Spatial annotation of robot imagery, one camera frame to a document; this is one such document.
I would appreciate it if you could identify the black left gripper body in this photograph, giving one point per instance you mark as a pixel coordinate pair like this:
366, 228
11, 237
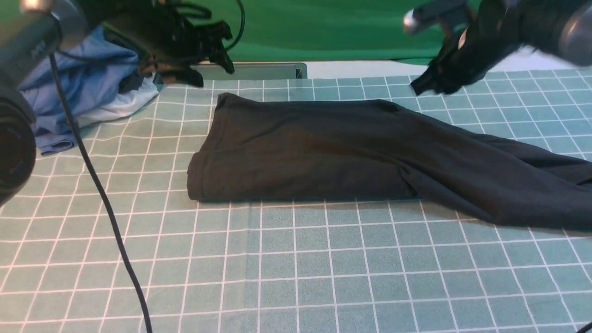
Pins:
166, 33

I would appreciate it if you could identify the gray metal table slot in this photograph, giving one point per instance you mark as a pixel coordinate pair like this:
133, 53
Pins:
255, 71

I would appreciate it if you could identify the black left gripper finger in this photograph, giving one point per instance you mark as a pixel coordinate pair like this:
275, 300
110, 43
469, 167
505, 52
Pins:
222, 59
171, 74

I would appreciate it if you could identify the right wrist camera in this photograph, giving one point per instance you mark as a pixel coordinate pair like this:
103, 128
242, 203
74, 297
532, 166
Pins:
449, 15

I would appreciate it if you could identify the dark gray long-sleeved shirt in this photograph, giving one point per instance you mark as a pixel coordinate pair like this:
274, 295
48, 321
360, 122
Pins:
375, 149

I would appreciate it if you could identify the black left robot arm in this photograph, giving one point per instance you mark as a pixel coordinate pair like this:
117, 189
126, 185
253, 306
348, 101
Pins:
43, 29

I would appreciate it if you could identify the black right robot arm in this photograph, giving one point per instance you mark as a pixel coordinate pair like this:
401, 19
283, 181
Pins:
561, 28

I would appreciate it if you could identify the green grid tablecloth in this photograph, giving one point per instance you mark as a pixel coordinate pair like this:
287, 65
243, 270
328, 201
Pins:
346, 267

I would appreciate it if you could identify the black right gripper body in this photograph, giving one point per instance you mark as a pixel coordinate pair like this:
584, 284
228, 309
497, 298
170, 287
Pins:
468, 56

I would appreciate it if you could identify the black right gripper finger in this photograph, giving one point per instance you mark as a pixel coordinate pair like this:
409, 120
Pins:
431, 80

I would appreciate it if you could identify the green backdrop cloth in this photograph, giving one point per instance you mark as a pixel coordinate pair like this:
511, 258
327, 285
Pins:
332, 30

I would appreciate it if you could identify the blue crumpled shirt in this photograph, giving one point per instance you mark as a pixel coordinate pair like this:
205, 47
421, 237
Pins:
94, 74

